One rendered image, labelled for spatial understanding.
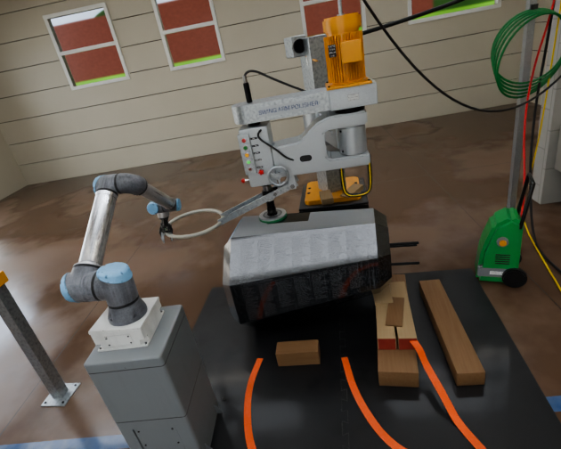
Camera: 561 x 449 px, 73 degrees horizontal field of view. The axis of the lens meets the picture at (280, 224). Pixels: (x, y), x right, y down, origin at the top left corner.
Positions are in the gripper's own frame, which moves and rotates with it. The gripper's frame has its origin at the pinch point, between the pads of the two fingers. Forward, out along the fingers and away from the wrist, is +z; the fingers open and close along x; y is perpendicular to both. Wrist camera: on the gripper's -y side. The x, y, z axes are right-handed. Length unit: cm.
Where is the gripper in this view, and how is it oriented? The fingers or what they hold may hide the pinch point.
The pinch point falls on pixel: (167, 240)
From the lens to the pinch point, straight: 309.4
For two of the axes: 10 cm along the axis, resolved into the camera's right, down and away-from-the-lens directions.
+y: 4.9, 2.5, -8.4
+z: 0.7, 9.4, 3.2
